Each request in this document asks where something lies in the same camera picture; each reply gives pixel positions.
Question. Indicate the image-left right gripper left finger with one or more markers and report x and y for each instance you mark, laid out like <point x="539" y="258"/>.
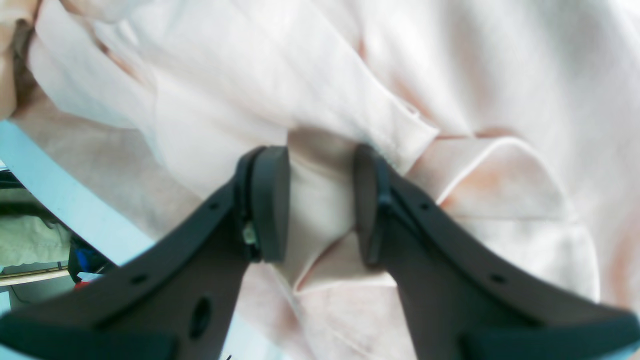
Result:
<point x="175" y="301"/>

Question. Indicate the image-left right gripper right finger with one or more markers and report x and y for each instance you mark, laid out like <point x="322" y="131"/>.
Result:
<point x="460" y="300"/>

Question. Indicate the peach T-shirt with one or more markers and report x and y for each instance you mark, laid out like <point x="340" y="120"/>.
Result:
<point x="520" y="118"/>

